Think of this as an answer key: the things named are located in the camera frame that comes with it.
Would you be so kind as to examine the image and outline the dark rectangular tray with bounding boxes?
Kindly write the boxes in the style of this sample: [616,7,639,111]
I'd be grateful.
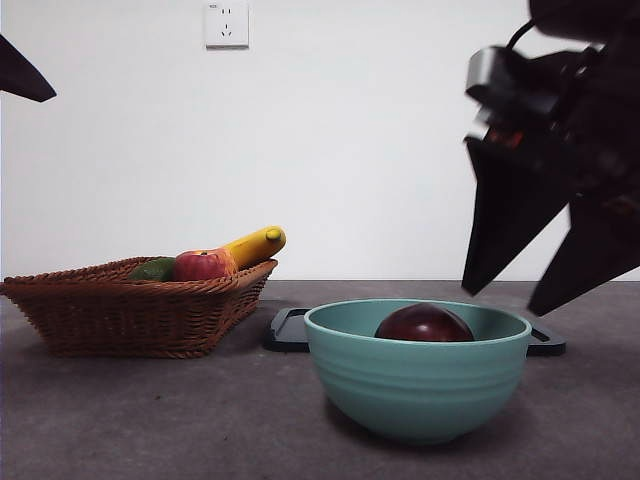
[262,307,568,357]

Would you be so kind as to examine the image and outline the yellow banana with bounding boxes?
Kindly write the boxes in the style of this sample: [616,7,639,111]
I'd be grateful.
[218,225,287,272]

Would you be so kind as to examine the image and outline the white wall socket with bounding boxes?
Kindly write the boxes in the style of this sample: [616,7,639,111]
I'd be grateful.
[204,0,250,50]

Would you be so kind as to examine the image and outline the teal ribbed bowl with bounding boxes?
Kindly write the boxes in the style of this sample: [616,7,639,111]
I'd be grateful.
[303,298,533,446]

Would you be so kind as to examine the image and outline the brown wicker basket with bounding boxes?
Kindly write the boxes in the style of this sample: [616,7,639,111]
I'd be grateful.
[0,257,279,359]

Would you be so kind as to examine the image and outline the dark purple plum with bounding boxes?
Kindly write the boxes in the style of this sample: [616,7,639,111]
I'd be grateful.
[374,301,475,344]

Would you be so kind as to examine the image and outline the green fruit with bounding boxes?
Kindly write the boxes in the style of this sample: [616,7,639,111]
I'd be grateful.
[126,256,177,282]

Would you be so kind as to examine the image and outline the red apple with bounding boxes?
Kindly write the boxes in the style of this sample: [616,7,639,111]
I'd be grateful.
[173,248,239,282]

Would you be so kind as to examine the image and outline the pale grey right wrist camera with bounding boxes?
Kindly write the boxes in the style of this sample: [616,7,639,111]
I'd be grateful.
[463,44,566,117]

